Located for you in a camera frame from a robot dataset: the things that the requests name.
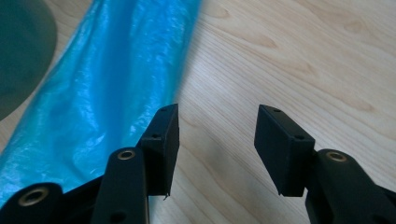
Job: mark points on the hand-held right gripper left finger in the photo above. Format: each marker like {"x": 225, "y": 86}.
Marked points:
{"x": 124, "y": 186}

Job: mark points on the blue plastic trash bag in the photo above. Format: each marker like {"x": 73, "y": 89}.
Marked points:
{"x": 109, "y": 77}

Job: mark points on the green ribbed trash bin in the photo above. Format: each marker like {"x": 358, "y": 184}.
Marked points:
{"x": 21, "y": 46}

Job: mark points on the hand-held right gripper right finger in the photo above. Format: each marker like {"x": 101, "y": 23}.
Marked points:
{"x": 289, "y": 161}

